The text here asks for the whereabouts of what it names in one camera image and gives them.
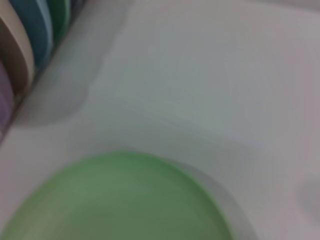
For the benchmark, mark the light green plate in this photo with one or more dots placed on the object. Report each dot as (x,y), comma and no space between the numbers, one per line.
(120,200)

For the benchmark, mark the dark green plate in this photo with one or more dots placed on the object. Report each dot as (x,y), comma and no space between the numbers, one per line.
(58,17)

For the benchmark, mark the light blue plate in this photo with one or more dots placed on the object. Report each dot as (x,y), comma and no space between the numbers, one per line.
(35,30)

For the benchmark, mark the lilac plate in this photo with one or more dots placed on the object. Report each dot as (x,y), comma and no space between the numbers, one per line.
(4,100)

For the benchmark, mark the beige plate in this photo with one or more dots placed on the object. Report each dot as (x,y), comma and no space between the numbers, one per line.
(15,50)

